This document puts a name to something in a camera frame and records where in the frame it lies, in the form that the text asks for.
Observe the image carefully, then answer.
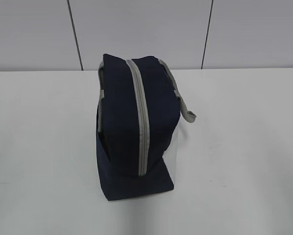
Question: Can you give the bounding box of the navy insulated lunch bag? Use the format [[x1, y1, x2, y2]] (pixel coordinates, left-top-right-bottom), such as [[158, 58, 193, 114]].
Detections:
[[96, 54, 196, 201]]

